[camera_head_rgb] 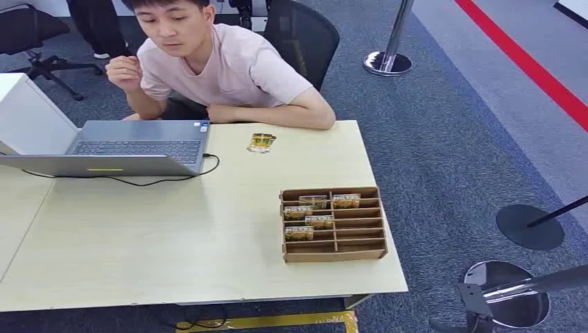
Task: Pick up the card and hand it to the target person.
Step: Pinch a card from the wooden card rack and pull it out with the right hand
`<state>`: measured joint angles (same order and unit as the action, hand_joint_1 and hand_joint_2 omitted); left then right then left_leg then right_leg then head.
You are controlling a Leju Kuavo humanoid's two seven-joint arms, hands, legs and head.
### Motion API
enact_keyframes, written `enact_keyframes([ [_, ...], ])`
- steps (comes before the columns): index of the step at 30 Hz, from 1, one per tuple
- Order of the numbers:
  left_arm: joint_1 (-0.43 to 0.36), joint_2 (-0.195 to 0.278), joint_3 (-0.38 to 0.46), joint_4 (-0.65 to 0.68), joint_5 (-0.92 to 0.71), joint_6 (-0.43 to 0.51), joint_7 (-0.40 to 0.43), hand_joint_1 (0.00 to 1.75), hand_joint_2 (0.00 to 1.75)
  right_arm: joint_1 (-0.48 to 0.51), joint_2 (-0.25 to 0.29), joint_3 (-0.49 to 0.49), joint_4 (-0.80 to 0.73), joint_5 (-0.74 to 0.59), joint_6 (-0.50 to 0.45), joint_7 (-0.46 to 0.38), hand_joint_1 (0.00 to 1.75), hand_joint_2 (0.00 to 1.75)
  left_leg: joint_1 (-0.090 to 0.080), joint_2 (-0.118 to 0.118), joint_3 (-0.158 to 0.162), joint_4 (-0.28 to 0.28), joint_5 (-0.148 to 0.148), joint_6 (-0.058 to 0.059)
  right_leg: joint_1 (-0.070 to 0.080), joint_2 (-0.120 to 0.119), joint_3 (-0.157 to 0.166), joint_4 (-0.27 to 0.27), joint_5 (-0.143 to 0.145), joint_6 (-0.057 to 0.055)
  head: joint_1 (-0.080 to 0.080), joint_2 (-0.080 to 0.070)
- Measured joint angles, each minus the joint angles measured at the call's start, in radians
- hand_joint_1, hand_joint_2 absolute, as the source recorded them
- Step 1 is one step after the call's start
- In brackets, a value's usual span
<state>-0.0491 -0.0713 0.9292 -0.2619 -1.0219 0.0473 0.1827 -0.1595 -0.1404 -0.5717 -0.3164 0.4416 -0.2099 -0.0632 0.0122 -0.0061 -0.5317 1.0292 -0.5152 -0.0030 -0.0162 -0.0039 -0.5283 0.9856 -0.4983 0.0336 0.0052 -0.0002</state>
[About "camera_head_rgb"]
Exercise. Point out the person's right hand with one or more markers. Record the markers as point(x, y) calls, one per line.
point(125, 72)

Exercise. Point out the person's left hand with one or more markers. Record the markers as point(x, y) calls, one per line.
point(222, 114)

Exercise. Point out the person's right forearm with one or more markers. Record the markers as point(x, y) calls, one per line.
point(140, 105)

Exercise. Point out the person's left forearm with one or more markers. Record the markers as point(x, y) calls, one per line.
point(289, 115)

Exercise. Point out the seated person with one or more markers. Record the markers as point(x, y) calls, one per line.
point(229, 69)

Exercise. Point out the loose hotel key card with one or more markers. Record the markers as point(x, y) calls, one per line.
point(261, 143)

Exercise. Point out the standing person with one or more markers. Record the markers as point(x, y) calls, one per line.
point(92, 23)

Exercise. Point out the brown cardboard card holder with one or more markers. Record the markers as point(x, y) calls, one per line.
point(358, 253)

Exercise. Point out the grey open laptop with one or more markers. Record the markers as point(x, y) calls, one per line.
point(138, 147)

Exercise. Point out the white box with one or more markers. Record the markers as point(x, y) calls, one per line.
point(32, 115)

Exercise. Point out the black equipment stand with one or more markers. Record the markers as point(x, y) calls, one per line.
point(242, 14)

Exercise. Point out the black swivel office chair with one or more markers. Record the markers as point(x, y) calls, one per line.
point(27, 27)

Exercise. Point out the black mesh office chair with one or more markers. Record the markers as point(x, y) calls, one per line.
point(303, 36)

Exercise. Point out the yellow floor tape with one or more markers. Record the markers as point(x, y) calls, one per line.
point(275, 321)

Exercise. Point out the black stanchion base with pole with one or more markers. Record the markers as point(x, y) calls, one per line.
point(528, 227)

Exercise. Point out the chrome stanchion base with pole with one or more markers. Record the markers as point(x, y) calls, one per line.
point(514, 308)

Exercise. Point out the white board with black edge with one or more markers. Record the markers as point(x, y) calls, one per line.
point(576, 5)

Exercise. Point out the chrome stanchion post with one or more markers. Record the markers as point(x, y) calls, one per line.
point(388, 62)

